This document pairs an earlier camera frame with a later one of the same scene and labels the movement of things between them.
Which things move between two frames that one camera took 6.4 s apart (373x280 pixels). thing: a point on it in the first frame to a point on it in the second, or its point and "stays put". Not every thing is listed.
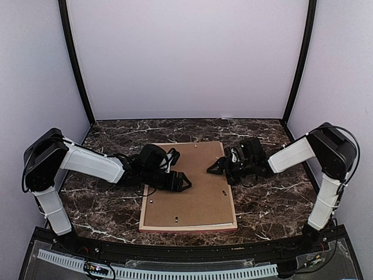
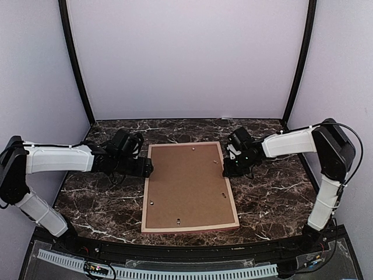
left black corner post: (66, 20) stays put
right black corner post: (301, 60) stays put
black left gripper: (175, 185) to (143, 167)
